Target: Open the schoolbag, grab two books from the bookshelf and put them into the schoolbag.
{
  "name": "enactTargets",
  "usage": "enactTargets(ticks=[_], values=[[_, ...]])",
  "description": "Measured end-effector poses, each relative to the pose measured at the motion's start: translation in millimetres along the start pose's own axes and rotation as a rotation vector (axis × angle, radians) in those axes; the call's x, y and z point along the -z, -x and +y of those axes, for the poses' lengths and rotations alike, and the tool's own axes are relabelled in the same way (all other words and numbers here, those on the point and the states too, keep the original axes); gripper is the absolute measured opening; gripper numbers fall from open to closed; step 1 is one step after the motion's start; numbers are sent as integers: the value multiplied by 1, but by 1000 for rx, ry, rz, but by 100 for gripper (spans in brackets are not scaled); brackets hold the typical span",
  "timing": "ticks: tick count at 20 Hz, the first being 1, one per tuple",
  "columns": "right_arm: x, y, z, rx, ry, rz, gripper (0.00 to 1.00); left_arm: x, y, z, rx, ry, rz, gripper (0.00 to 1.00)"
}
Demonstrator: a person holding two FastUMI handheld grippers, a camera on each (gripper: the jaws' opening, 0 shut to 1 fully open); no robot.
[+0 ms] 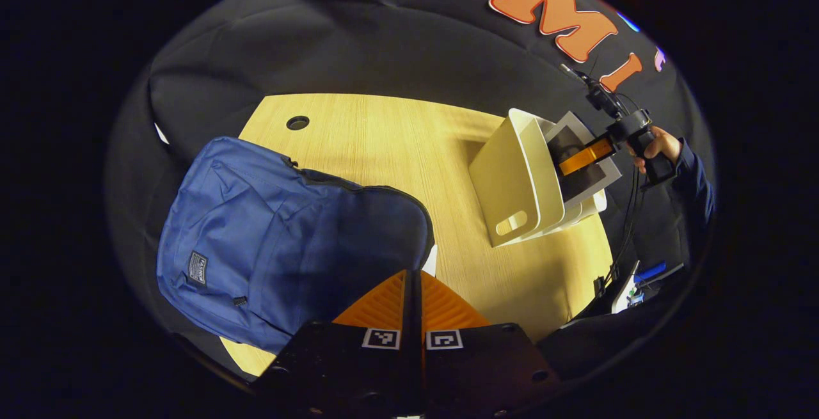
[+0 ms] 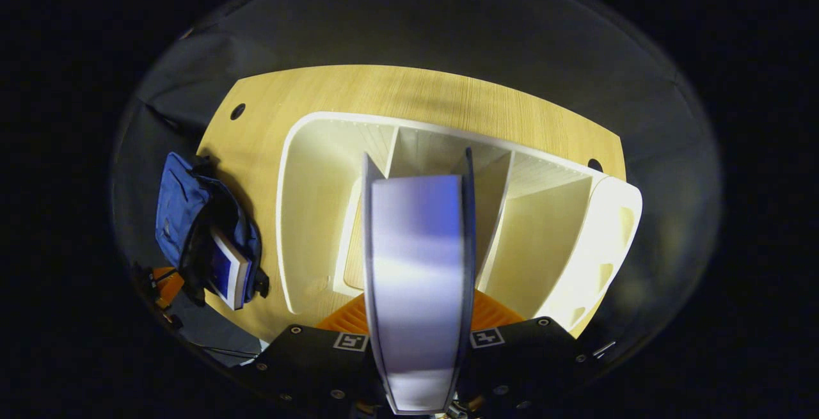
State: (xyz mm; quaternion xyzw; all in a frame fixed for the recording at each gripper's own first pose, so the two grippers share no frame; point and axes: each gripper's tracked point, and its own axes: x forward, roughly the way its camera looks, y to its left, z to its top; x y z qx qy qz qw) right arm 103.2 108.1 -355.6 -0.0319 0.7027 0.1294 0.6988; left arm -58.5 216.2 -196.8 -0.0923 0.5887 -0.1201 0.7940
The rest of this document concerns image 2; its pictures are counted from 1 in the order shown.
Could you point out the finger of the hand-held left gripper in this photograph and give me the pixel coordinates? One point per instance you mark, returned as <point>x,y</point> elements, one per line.
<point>167,283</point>

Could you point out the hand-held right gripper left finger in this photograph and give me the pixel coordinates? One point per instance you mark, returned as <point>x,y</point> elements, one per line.
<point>307,361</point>

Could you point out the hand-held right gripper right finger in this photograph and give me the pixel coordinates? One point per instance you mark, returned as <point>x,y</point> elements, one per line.
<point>531,355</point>

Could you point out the blue spine book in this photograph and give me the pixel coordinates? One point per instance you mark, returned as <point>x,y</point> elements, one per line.
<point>224,268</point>

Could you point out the blue schoolbag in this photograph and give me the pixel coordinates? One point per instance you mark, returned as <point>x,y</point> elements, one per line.
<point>179,208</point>

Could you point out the white spine book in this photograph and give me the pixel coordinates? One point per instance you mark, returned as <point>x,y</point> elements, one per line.
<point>419,265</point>

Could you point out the white bookshelf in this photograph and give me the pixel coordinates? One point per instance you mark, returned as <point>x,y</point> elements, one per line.
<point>320,214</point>

